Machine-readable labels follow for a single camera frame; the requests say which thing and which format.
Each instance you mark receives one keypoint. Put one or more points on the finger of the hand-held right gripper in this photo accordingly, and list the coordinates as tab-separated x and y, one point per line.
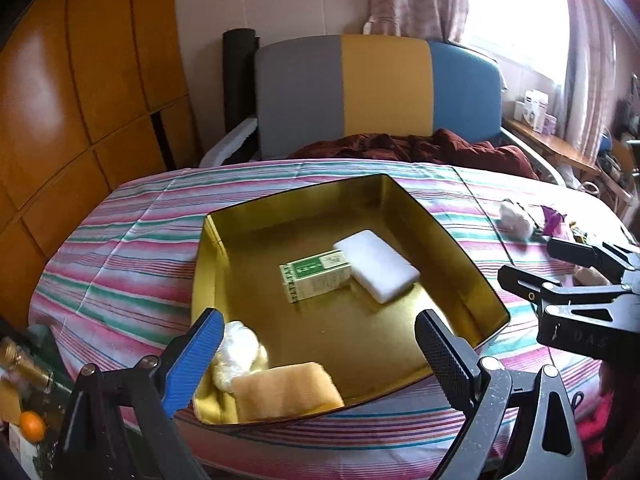
525	285
575	254

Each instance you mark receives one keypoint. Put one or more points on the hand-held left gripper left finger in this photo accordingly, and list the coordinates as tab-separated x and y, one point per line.
195	360

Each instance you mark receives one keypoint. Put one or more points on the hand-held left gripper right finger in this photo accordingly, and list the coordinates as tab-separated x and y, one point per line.
445	355

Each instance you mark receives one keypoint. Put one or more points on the purple snack packet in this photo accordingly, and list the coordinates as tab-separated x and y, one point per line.
555	217

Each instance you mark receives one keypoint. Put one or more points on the clear plastic bundle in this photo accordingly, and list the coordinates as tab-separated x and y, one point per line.
515	220

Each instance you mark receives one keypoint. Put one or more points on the golden tin box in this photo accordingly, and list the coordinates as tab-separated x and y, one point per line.
350	325

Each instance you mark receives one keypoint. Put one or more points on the white plastic wrapped bundle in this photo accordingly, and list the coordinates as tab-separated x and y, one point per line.
237	355

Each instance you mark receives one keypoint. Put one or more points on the red garment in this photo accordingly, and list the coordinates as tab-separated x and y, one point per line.
612	410

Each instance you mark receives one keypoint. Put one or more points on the yellow sponge cloth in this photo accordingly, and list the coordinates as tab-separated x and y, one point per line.
285	392

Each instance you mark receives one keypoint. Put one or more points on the wooden shelf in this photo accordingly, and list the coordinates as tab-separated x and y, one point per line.
550	147

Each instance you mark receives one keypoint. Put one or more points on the white foam block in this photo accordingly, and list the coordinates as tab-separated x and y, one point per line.
375	262

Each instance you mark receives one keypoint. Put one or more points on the striped bedsheet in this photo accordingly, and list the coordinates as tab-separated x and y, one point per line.
125	260

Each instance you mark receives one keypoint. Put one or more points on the small purple box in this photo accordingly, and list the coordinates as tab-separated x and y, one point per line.
551	123

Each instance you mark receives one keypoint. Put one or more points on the green and white carton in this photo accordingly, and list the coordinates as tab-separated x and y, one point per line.
310	277

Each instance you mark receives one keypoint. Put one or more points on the white printed box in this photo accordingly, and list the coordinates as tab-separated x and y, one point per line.
539	110
522	112

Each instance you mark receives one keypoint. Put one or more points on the golden bottle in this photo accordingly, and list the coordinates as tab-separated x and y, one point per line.
25	365

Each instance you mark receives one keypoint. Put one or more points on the orange fruit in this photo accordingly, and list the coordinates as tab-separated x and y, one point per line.
32	425

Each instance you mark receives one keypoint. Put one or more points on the maroon blanket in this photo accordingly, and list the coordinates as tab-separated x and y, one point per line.
400	147

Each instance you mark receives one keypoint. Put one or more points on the patterned pink curtain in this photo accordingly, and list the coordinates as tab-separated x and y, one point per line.
420	0
590	60

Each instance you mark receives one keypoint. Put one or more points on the tricolour chair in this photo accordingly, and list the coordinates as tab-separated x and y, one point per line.
385	85

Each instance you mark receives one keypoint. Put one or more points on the bright window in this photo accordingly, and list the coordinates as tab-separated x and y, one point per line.
515	10

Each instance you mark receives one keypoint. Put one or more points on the black rolled mat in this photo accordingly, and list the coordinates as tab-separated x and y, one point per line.
240	80

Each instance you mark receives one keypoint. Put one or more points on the wooden wardrobe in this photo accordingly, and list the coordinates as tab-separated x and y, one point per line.
75	85

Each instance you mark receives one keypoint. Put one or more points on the white bed rail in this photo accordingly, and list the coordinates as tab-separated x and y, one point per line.
537	157
230	140

